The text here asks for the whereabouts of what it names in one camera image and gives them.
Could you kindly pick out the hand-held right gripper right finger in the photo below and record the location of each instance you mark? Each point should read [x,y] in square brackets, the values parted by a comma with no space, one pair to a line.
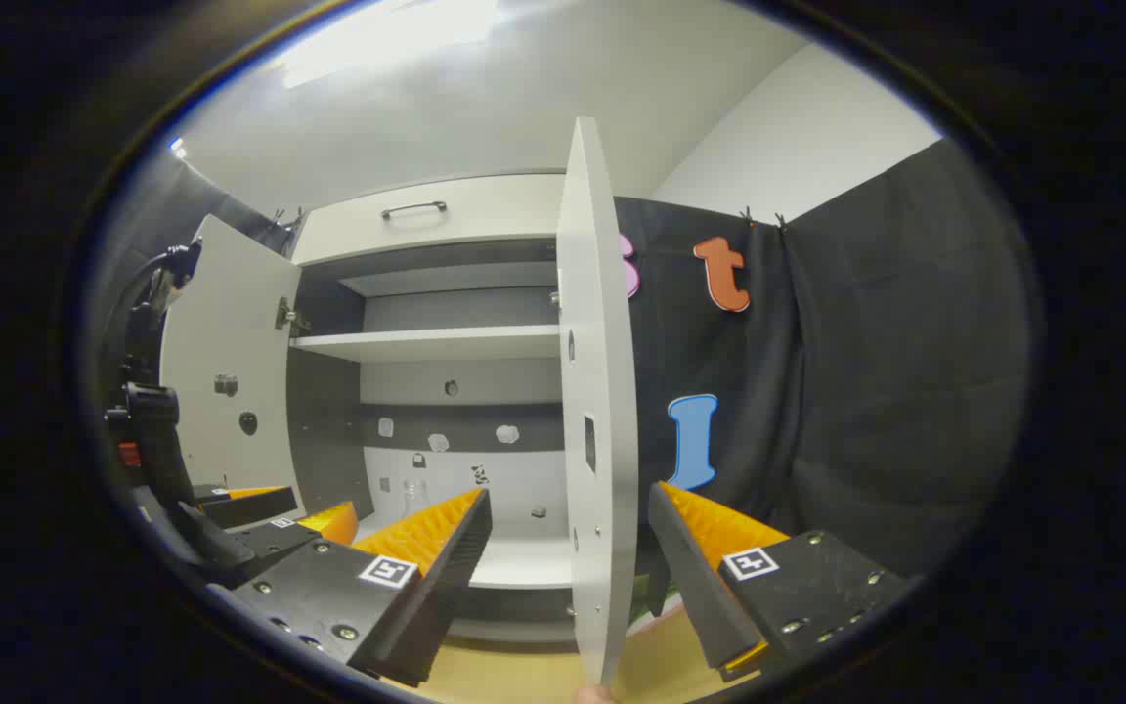
[700,596]

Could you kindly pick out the white door with earmuff sticker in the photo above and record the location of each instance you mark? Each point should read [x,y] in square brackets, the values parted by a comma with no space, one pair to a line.
[597,342]

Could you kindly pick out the black backdrop cloth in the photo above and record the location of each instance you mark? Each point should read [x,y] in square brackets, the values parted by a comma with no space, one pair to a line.
[133,225]
[866,372]

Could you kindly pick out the white grey cabinet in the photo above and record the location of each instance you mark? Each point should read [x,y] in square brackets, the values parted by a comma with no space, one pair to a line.
[328,430]

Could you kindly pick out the white door with camera sticker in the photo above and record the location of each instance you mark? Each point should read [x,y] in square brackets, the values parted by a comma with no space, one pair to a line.
[221,323]

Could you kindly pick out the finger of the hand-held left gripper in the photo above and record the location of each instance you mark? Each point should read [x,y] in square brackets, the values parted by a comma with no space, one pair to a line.
[280,543]
[245,506]

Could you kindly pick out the white cabinet shelf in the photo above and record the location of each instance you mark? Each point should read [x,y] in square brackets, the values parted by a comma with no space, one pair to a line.
[426,344]

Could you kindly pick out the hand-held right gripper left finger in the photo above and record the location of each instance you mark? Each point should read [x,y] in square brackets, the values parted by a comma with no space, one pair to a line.
[446,577]

